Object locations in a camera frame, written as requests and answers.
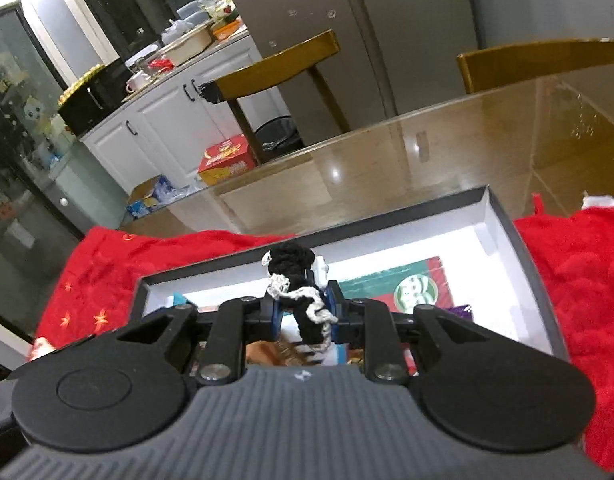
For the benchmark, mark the black and white scrunchie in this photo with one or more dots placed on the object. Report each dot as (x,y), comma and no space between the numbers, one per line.
(292,260)

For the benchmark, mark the row of gold wrapped chocolates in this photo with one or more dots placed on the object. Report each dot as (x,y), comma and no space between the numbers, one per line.
(79,82)

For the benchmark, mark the cardboard box with blue packets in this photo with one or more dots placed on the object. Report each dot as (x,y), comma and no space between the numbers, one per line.
(157,197)

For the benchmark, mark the dark kitchen window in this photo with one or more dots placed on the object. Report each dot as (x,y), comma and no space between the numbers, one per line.
(137,5)

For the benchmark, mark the white mug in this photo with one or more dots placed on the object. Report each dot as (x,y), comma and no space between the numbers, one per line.
(136,82)

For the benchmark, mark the cream basin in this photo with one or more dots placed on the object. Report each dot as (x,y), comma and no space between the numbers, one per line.
(189,47)

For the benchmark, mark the red printed bear blanket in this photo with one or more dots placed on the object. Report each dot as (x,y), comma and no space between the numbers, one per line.
(577,280)

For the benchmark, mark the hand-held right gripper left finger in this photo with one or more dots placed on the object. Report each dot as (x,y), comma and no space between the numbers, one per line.
(276,317)

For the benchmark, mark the black shallow box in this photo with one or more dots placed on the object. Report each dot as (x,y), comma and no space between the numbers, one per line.
(527,280)

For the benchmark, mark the glass sliding door with stickers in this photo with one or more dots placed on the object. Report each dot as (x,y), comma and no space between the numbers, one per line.
(17,185)

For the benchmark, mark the silver refrigerator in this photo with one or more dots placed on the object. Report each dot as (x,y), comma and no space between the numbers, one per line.
(387,25)

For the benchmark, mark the small purple item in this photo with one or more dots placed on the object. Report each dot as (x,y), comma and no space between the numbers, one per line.
(461,313)

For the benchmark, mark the white kitchen cabinet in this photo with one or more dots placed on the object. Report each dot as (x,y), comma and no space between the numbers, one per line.
(162,130)

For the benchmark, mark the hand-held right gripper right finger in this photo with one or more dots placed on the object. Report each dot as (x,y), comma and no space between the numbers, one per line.
(336,320)

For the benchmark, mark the black microwave oven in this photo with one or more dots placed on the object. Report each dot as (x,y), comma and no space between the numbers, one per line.
(97,102)

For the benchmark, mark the red carton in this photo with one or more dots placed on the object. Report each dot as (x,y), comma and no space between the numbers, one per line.
(227,160)

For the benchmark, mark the wooden chair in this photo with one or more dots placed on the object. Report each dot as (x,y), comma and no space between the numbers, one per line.
(537,62)
(277,62)

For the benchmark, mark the orange packet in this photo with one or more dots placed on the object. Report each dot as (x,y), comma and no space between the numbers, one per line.
(228,30)

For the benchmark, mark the black trash bin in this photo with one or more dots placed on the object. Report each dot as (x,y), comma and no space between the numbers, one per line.
(279,137)

